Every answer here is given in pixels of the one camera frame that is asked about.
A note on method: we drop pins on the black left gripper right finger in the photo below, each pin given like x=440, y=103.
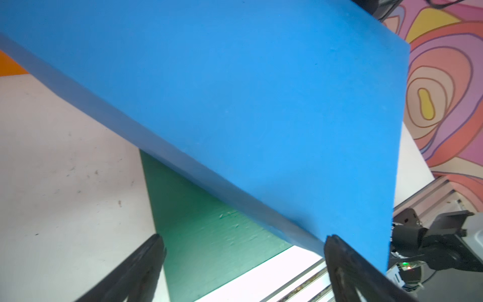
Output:
x=354, y=278

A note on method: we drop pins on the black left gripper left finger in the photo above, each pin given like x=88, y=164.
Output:
x=136, y=278

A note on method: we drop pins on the orange shoebox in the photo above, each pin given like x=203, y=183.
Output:
x=9, y=67

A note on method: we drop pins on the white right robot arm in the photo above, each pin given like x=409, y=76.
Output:
x=453, y=241

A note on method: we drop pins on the aluminium front rail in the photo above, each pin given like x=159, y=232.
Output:
x=444, y=194

